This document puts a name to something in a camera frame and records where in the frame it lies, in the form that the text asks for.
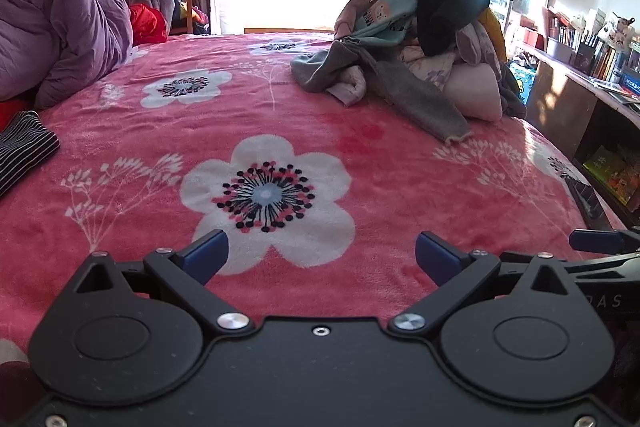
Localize pink floral blanket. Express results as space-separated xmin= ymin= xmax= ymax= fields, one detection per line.
xmin=0 ymin=32 xmax=626 ymax=365

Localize teal printed garment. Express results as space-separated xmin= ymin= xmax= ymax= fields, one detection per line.
xmin=335 ymin=0 xmax=422 ymax=54

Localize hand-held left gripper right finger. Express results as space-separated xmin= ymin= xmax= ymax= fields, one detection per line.
xmin=387 ymin=231 xmax=570 ymax=336

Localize dark blue-grey garment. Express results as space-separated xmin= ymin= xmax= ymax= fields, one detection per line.
xmin=499 ymin=61 xmax=529 ymax=120

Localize purple duvet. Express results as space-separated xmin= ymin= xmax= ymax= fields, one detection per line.
xmin=0 ymin=0 xmax=133 ymax=110

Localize green snack boxes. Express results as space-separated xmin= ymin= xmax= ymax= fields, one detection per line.
xmin=582 ymin=144 xmax=640 ymax=206

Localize red padded jacket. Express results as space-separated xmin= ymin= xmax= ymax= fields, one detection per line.
xmin=129 ymin=3 xmax=169 ymax=47

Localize cream pillow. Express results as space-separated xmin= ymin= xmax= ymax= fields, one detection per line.
xmin=442 ymin=64 xmax=504 ymax=123

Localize grey pants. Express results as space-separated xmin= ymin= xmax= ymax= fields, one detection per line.
xmin=291 ymin=39 xmax=474 ymax=143

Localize row of books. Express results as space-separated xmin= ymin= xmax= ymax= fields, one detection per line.
xmin=546 ymin=6 xmax=640 ymax=84

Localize dark striped garment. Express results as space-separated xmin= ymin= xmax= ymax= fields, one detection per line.
xmin=0 ymin=111 xmax=62 ymax=198

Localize red cloth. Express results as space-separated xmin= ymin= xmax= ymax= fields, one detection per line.
xmin=0 ymin=99 xmax=32 ymax=132

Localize white lavender padded jacket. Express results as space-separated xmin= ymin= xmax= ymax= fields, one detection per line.
xmin=325 ymin=24 xmax=508 ymax=108

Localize yellow garment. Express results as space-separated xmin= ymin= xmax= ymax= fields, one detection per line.
xmin=479 ymin=7 xmax=509 ymax=64

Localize wooden bookshelf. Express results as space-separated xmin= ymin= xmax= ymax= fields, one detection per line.
xmin=519 ymin=42 xmax=640 ymax=208

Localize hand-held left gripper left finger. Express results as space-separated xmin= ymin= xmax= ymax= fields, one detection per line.
xmin=75 ymin=229 xmax=256 ymax=336

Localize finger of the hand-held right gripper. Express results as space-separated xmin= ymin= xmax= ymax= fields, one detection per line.
xmin=569 ymin=229 xmax=640 ymax=254

